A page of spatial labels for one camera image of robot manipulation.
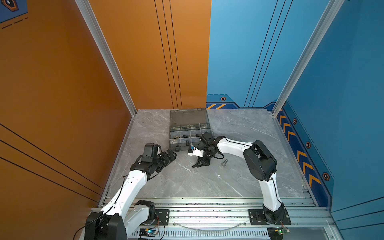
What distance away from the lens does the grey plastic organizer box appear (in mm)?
1015

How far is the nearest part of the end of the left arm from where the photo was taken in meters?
0.60

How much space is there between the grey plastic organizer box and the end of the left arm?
0.67 feet
